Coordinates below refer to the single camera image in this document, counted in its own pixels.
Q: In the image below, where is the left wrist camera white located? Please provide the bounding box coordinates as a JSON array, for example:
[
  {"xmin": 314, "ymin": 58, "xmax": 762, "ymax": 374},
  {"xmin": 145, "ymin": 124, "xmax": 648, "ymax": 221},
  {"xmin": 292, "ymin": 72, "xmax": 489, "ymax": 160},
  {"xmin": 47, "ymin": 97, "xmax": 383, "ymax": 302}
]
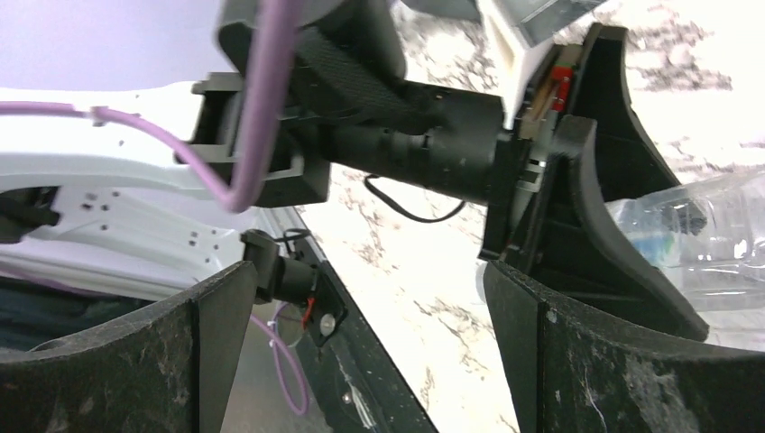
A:
[{"xmin": 477, "ymin": 0, "xmax": 611, "ymax": 130}]

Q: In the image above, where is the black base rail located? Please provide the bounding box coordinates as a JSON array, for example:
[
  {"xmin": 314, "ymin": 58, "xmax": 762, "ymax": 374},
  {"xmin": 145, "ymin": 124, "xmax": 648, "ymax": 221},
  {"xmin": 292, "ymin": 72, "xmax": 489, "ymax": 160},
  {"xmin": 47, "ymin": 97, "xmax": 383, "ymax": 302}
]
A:
[{"xmin": 242, "ymin": 226, "xmax": 440, "ymax": 433}]

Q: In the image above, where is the small green white carton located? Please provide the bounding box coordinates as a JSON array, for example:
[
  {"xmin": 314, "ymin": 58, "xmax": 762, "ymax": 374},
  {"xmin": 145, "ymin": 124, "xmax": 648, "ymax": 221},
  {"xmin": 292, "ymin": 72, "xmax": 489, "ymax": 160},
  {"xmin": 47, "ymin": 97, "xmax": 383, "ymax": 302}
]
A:
[{"xmin": 606, "ymin": 170, "xmax": 764, "ymax": 312}]

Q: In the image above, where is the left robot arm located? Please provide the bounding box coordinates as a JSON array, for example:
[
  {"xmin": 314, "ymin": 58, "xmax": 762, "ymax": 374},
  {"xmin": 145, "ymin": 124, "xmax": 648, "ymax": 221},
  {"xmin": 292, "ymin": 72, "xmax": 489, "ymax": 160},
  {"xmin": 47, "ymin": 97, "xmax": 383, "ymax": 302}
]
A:
[{"xmin": 1, "ymin": 1, "xmax": 708, "ymax": 341}]

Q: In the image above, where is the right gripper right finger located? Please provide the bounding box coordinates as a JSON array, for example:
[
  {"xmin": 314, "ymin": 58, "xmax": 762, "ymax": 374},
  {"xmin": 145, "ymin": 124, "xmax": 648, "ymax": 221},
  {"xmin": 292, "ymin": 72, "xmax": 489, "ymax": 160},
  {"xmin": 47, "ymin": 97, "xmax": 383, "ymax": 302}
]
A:
[{"xmin": 484, "ymin": 262, "xmax": 764, "ymax": 432}]

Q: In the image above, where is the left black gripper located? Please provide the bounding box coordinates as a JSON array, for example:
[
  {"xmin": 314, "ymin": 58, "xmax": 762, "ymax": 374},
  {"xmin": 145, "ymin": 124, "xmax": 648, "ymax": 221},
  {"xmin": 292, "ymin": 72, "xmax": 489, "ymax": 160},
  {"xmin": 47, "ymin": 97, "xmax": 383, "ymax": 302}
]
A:
[{"xmin": 256, "ymin": 1, "xmax": 562, "ymax": 257}]

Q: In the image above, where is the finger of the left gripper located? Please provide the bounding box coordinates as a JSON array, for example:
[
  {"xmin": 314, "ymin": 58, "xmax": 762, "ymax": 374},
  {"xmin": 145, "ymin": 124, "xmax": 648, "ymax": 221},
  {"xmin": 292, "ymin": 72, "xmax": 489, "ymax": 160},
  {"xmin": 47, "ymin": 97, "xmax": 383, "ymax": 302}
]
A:
[
  {"xmin": 570, "ymin": 23, "xmax": 679, "ymax": 201},
  {"xmin": 502, "ymin": 115, "xmax": 709, "ymax": 342}
]

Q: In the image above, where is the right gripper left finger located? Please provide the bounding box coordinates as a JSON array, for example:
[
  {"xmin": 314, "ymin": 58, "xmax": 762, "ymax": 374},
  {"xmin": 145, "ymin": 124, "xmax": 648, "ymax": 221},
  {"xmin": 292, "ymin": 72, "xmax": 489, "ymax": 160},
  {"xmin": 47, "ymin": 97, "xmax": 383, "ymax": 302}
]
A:
[{"xmin": 1, "ymin": 263, "xmax": 257, "ymax": 432}]

